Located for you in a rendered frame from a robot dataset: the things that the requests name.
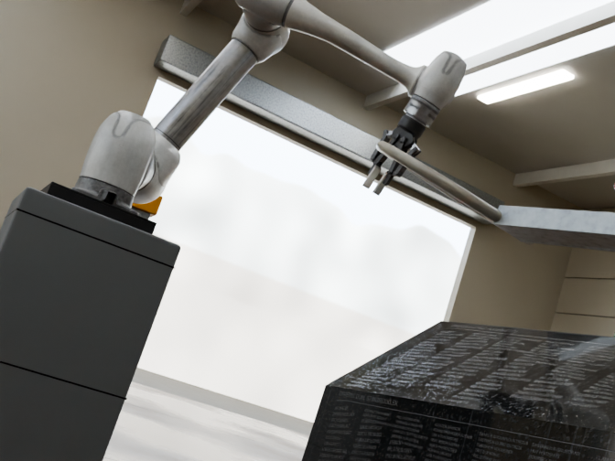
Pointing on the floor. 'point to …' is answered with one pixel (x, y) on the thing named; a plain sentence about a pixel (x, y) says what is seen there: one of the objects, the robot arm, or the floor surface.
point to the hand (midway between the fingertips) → (376, 180)
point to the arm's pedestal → (71, 324)
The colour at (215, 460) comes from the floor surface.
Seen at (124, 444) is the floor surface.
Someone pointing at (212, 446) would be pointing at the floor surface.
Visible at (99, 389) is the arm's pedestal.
